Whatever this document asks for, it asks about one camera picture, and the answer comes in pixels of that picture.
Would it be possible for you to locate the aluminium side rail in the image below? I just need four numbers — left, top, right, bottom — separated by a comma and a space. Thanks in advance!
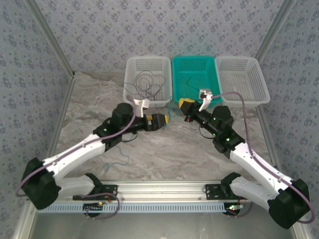
256, 106, 286, 182
37, 74, 76, 184

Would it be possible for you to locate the thin green cable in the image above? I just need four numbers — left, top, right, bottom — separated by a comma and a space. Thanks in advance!
162, 74, 201, 131

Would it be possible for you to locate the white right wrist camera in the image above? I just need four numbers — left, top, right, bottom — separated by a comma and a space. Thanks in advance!
197, 87, 213, 112

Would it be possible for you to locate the thin dark purple cable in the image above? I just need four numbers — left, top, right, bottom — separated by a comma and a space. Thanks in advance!
123, 70, 166, 108

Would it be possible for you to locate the white plastic basket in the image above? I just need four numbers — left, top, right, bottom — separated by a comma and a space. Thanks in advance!
214, 56, 271, 109
123, 56, 173, 109

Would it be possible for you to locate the teal plastic basket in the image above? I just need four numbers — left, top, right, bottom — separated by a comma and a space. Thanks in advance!
171, 55, 223, 109

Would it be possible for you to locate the aluminium mounting rail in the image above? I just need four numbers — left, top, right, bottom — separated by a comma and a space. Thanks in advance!
26, 181, 299, 203

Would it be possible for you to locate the aluminium frame post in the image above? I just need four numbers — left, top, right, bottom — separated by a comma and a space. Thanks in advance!
254, 0, 298, 63
24, 0, 76, 78

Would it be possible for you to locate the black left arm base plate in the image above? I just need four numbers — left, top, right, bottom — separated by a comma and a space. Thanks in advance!
72, 184, 119, 201

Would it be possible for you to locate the mauve right arm cable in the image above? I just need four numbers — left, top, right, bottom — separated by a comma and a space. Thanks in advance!
211, 91, 316, 224

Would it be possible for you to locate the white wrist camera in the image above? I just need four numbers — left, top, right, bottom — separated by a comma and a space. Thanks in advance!
197, 87, 213, 112
133, 98, 152, 118

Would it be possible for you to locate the mauve left arm cable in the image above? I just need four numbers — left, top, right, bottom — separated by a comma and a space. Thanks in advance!
15, 95, 121, 220

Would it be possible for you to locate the small black controller board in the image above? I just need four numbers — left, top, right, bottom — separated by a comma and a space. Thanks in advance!
225, 203, 245, 216
82, 202, 104, 213

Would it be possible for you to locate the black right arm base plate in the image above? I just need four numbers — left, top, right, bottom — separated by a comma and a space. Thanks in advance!
204, 184, 251, 201

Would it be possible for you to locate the white slotted cable duct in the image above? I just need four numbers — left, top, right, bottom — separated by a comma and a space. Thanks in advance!
36, 202, 231, 214

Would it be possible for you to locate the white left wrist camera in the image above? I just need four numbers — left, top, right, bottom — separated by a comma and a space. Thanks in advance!
133, 98, 152, 118

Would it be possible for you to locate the mauve arm cable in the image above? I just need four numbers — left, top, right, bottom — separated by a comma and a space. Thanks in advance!
211, 91, 316, 224
15, 95, 121, 220

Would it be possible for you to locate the grey metal lower shelf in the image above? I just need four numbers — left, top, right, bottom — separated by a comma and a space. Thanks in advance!
11, 201, 313, 239

